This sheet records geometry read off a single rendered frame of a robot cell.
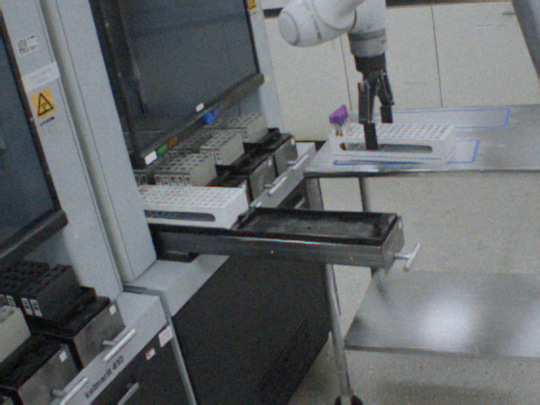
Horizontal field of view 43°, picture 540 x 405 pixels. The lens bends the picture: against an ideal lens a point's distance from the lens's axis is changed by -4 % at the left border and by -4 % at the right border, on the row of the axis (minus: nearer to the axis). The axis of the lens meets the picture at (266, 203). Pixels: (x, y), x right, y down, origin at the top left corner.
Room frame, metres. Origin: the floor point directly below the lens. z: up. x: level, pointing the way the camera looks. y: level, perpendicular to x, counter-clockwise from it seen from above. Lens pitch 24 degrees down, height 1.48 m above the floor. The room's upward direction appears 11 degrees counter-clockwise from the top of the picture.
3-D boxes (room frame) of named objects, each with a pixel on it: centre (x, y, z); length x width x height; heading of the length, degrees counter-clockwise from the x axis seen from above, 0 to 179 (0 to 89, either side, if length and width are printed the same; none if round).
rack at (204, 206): (1.50, 0.19, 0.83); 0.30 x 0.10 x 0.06; 59
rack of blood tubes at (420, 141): (1.60, -0.33, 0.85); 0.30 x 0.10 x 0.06; 56
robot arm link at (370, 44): (1.62, -0.31, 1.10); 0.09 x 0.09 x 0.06
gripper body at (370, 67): (1.62, -0.31, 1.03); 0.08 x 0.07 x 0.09; 146
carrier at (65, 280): (1.17, 0.43, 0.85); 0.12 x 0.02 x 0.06; 149
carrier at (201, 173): (1.65, 0.15, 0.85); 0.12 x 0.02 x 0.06; 150
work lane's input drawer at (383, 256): (1.41, 0.04, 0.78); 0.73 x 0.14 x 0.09; 59
